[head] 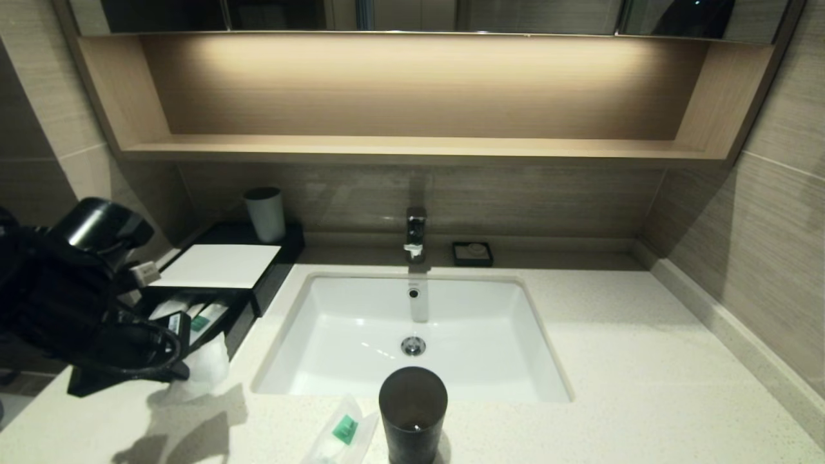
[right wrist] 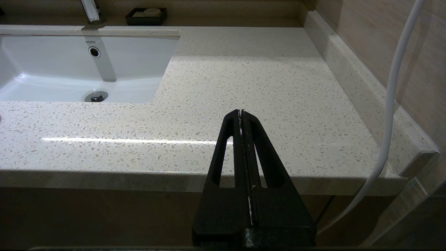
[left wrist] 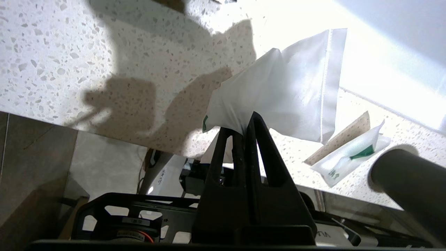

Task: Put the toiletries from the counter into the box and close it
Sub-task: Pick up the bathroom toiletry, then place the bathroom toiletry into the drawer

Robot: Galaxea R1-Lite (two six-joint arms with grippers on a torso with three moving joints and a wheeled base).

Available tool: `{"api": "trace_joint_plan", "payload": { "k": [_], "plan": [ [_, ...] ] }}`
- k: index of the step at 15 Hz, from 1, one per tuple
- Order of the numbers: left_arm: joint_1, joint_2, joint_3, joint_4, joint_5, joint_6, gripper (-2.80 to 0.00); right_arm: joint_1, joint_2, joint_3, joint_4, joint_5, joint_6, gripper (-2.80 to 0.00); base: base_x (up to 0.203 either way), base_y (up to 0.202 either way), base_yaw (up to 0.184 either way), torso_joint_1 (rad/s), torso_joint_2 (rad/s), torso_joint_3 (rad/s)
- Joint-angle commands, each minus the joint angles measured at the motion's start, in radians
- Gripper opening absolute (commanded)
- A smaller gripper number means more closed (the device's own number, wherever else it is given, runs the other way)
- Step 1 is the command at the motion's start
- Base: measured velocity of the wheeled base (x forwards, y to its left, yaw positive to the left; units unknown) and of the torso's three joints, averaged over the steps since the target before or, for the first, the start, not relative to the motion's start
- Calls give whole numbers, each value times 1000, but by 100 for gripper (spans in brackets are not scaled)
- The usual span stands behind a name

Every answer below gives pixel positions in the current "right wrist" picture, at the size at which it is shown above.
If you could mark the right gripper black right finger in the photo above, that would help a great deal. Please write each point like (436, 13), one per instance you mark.
(282, 216)

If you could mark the chrome basin faucet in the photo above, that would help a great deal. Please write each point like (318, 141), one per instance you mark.
(91, 10)

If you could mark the chrome sink drain plug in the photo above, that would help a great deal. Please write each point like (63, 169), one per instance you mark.
(96, 96)

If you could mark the black soap dish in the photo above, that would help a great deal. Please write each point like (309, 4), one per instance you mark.
(143, 21)

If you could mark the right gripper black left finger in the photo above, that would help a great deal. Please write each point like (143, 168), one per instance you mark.
(214, 216)

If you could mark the brown vanity cabinet front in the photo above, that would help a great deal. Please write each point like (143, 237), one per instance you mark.
(104, 216)

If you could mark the white ceramic sink basin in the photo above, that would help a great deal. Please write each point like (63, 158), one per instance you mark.
(69, 66)

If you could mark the round beige soap bar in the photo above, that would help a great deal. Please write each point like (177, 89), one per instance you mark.
(150, 12)

